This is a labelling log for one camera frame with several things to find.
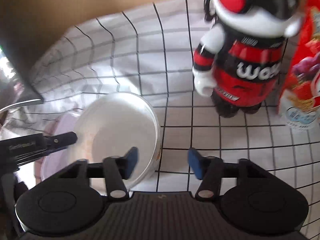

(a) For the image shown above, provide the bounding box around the red cereal bag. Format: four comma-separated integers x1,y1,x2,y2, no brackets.
276,0,320,130

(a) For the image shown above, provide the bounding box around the white checked tablecloth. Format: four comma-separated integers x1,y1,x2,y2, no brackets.
0,0,320,240

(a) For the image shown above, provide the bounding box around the panda figurine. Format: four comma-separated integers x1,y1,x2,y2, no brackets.
192,0,304,118

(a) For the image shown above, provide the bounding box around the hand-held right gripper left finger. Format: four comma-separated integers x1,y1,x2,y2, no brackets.
50,147,139,202

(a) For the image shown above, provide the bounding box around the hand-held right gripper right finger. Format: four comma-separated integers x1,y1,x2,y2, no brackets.
187,147,273,202

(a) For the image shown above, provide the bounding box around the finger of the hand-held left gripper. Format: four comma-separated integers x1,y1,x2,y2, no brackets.
42,131,78,153

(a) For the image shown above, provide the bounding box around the white round bowl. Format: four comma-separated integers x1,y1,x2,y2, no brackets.
74,92,162,193

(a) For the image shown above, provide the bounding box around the white floral bowl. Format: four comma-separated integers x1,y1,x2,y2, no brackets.
34,111,83,183

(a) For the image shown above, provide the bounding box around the black computer monitor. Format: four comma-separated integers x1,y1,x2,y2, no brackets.
0,17,45,113

